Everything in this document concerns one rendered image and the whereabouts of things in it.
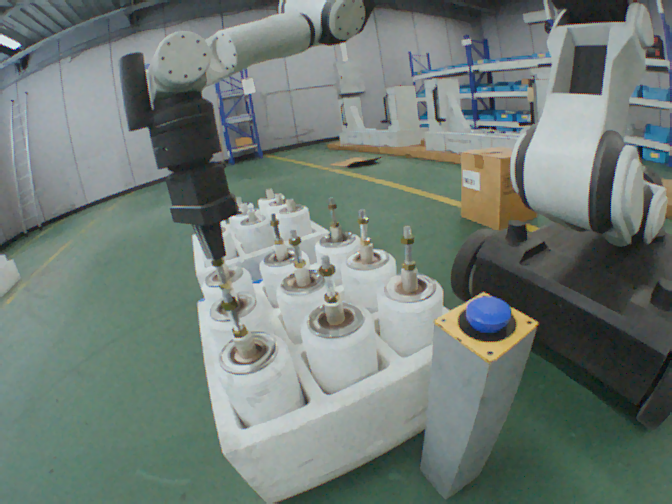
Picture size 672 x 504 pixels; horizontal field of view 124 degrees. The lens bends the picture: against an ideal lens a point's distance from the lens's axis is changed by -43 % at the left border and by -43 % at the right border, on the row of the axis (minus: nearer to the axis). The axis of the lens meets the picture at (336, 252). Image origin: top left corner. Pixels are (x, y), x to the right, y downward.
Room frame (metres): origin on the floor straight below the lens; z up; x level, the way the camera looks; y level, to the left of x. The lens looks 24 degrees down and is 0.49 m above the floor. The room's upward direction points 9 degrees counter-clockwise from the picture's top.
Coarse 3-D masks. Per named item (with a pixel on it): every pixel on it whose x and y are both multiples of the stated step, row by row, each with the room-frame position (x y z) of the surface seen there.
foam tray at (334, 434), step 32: (256, 288) 0.56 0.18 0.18; (384, 352) 0.32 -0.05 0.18; (416, 352) 0.31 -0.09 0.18; (384, 384) 0.26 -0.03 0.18; (416, 384) 0.28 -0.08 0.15; (224, 416) 0.23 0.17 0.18; (288, 416) 0.23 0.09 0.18; (320, 416) 0.22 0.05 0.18; (352, 416) 0.24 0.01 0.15; (384, 416) 0.26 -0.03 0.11; (416, 416) 0.28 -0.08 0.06; (224, 448) 0.18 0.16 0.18; (256, 448) 0.19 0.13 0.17; (288, 448) 0.20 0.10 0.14; (320, 448) 0.22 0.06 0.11; (352, 448) 0.23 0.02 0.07; (384, 448) 0.25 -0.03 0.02; (256, 480) 0.18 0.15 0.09; (288, 480) 0.20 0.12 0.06; (320, 480) 0.21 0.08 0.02
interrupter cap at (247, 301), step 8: (240, 296) 0.41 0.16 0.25; (248, 296) 0.41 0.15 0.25; (216, 304) 0.39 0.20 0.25; (240, 304) 0.39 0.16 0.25; (248, 304) 0.38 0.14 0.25; (216, 312) 0.37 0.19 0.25; (224, 312) 0.37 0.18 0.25; (240, 312) 0.36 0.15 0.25; (248, 312) 0.36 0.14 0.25; (216, 320) 0.35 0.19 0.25; (224, 320) 0.35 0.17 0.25
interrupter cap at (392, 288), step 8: (392, 280) 0.39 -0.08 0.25; (400, 280) 0.39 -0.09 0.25; (424, 280) 0.37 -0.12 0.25; (432, 280) 0.37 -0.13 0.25; (384, 288) 0.37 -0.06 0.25; (392, 288) 0.37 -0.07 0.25; (400, 288) 0.37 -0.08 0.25; (424, 288) 0.35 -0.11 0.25; (432, 288) 0.35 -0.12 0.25; (392, 296) 0.35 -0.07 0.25; (400, 296) 0.34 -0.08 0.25; (408, 296) 0.34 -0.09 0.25; (416, 296) 0.34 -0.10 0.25; (424, 296) 0.33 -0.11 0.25
